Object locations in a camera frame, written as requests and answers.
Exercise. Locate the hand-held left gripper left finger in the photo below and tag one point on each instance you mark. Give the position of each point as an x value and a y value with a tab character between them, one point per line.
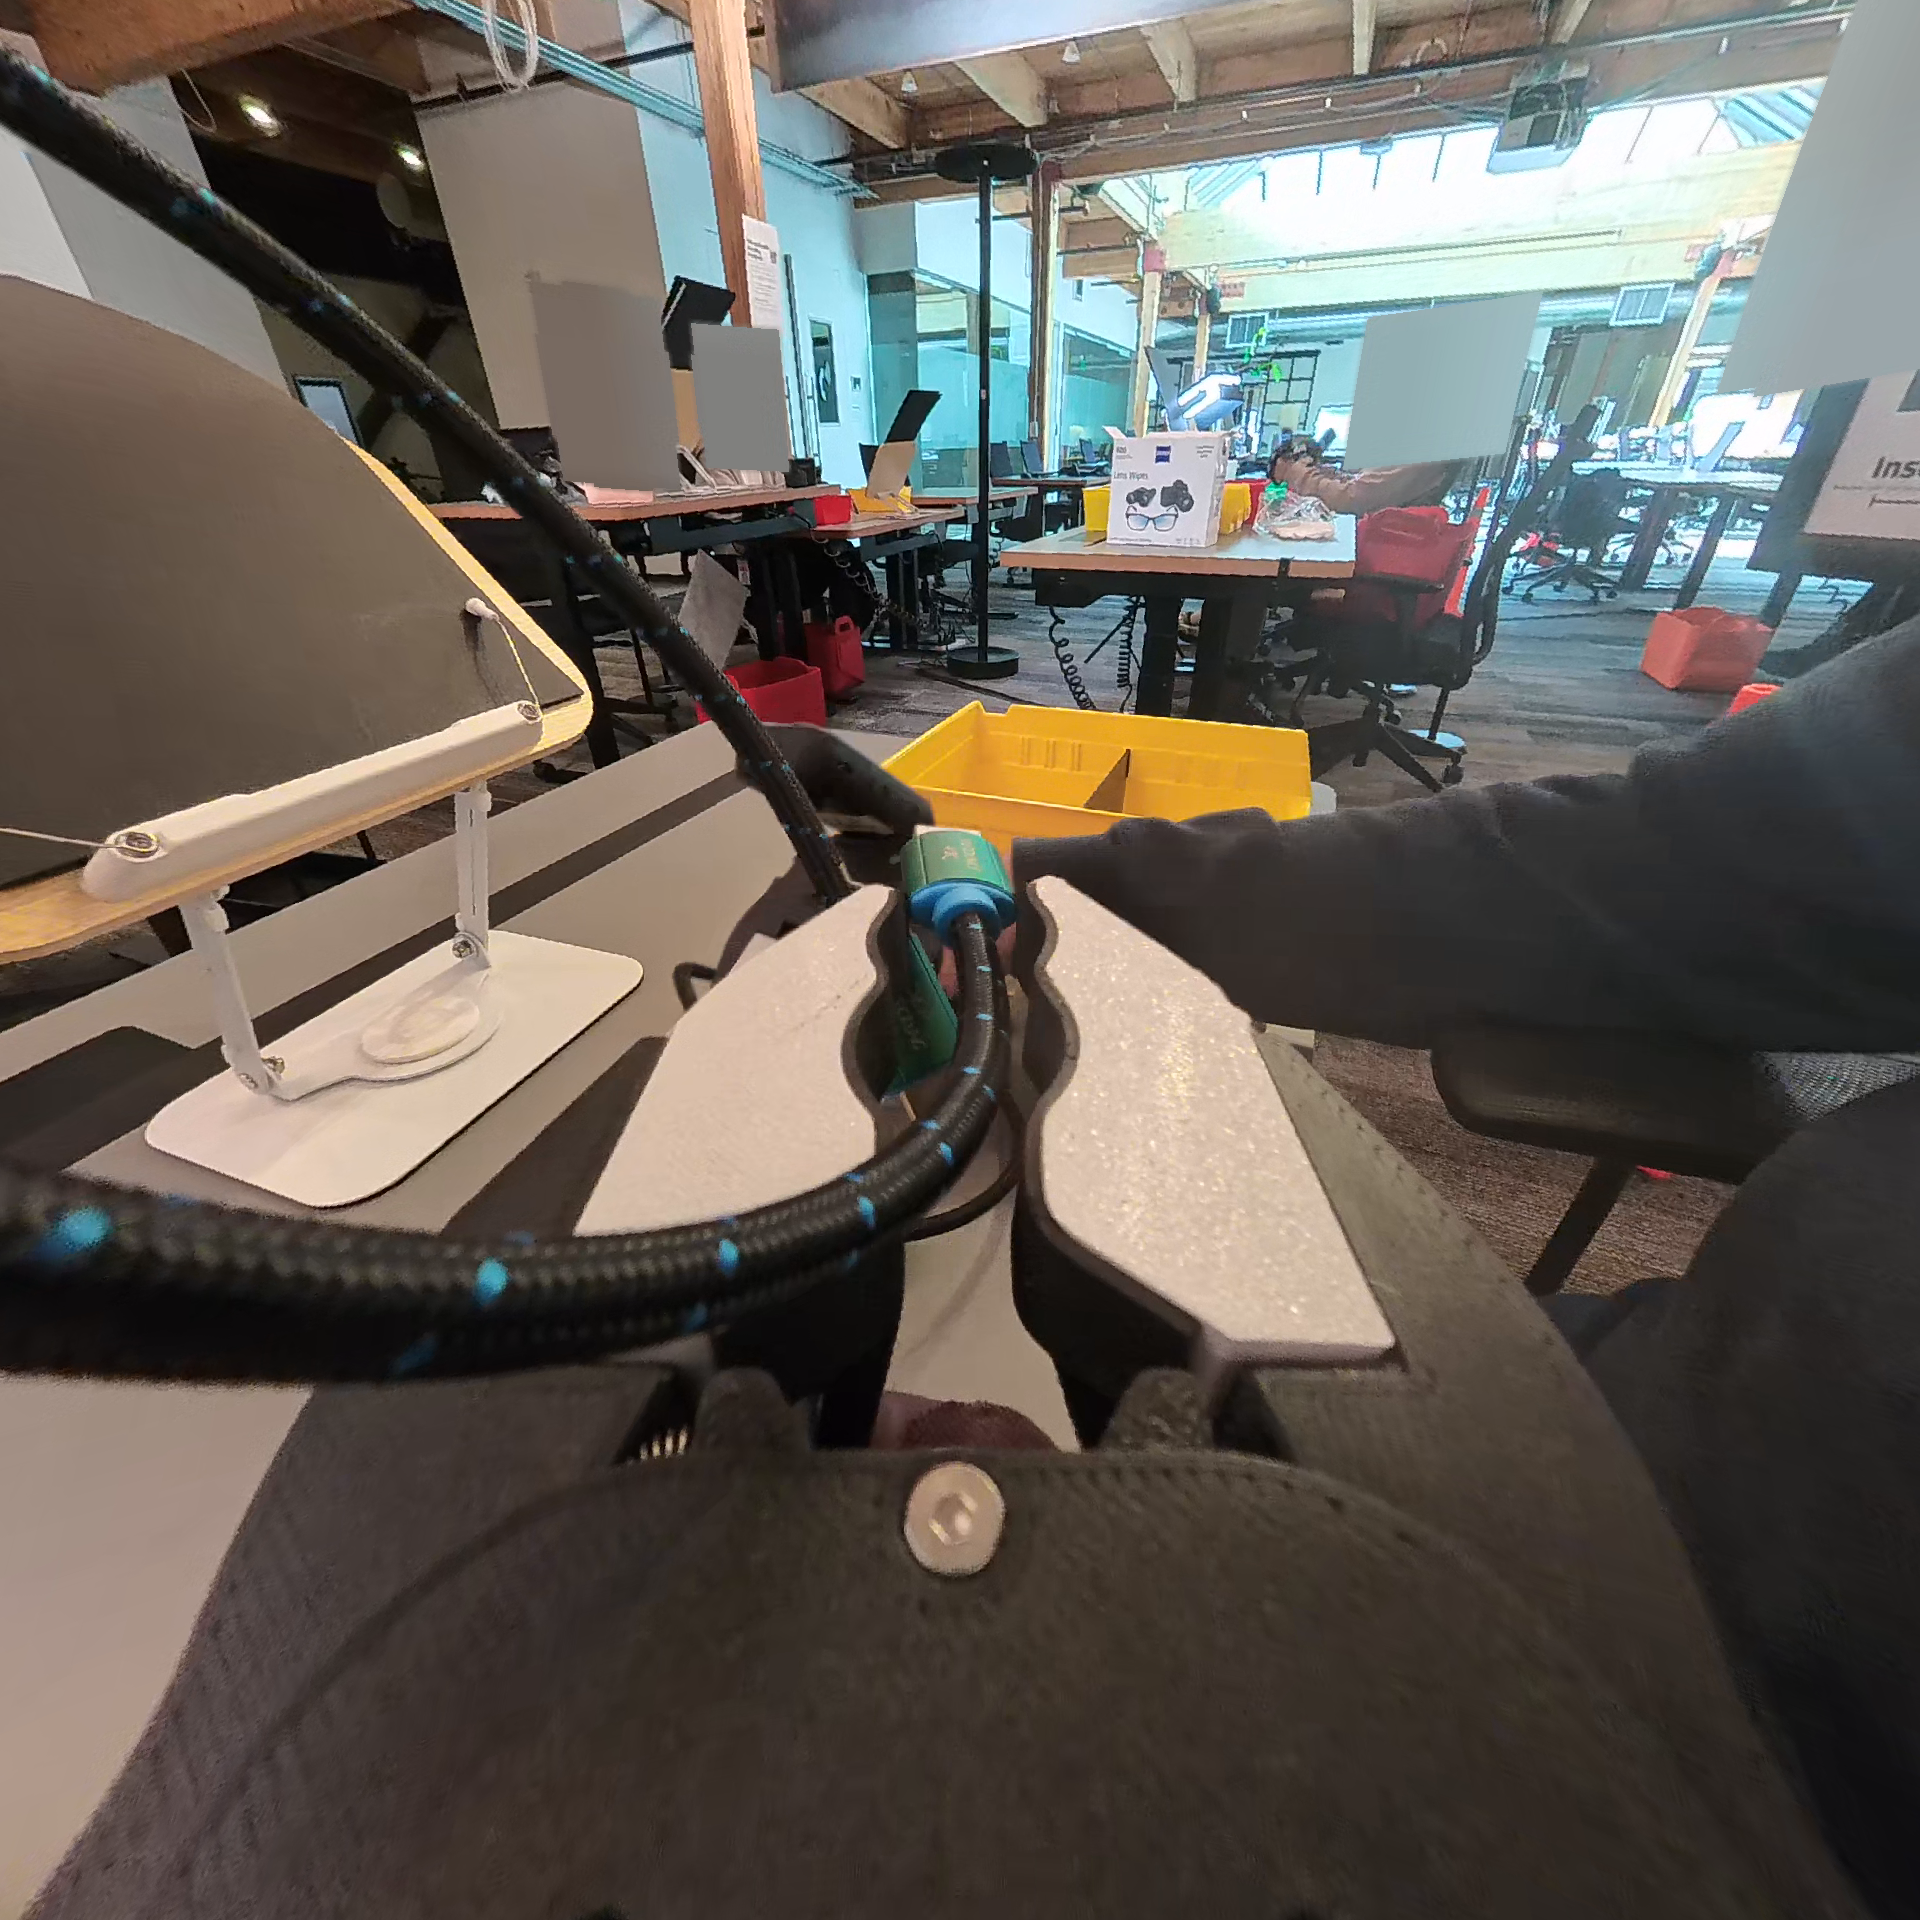
735	1079

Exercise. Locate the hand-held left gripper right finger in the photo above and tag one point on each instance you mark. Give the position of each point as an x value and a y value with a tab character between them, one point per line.
1184	1171

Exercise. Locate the yellow plastic bin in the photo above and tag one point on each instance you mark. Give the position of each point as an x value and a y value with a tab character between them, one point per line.
1020	751

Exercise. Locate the black bin divider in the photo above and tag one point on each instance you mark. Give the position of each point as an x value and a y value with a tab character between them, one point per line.
1115	780

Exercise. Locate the white paper sheet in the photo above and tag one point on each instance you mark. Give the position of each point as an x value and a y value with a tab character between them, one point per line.
717	610

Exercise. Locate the wood-edged table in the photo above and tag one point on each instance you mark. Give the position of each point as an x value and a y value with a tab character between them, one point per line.
645	505
1200	559

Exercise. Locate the black red office chair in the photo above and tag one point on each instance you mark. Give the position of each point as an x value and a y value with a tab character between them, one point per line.
1401	557

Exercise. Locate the white printed carton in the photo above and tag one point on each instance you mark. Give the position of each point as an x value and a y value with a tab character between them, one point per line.
1171	511

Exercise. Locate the person's dark top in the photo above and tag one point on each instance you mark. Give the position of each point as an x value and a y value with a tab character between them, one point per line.
1799	1426

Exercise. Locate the white tablet stand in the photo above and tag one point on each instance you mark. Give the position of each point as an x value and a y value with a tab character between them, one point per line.
224	571

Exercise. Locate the orange bin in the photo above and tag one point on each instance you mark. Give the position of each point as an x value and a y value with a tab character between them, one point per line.
1710	652

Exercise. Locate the white sign board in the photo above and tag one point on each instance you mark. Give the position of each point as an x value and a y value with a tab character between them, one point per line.
1869	465

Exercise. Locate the ceiling projector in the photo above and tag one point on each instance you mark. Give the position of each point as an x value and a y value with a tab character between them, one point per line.
1539	129

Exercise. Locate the wooden post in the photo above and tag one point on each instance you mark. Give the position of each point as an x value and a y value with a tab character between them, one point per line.
728	149

